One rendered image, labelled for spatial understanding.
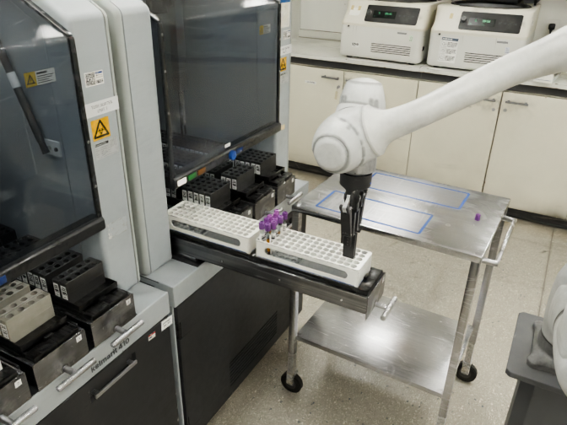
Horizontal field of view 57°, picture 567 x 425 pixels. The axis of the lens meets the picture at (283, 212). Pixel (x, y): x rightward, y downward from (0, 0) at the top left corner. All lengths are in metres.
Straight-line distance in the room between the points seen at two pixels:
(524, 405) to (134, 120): 1.18
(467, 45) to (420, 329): 1.93
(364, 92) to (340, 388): 1.37
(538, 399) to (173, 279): 0.97
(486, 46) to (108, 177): 2.61
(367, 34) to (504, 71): 2.58
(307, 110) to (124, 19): 2.72
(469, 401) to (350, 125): 1.51
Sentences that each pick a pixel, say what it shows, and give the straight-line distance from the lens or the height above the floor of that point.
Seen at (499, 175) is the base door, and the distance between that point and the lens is 3.62.
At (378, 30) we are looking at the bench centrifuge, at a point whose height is 1.09.
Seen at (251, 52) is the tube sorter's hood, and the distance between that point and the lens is 1.72.
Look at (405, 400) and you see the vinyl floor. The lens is 2.22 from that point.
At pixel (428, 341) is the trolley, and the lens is 2.06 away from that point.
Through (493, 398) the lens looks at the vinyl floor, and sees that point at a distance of 2.34.
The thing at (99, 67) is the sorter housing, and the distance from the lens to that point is 1.25.
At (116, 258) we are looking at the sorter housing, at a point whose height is 0.85.
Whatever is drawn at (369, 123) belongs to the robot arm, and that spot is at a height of 1.28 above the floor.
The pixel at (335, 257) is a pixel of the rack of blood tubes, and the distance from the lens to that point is 1.36.
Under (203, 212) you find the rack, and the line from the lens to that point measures 1.56.
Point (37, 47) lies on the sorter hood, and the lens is 1.13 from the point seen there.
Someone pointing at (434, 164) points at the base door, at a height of 0.28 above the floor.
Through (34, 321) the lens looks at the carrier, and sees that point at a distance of 1.27.
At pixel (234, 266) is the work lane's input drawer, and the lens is 1.47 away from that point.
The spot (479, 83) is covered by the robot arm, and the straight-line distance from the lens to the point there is 1.07.
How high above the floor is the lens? 1.57
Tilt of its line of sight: 27 degrees down
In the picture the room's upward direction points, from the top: 1 degrees clockwise
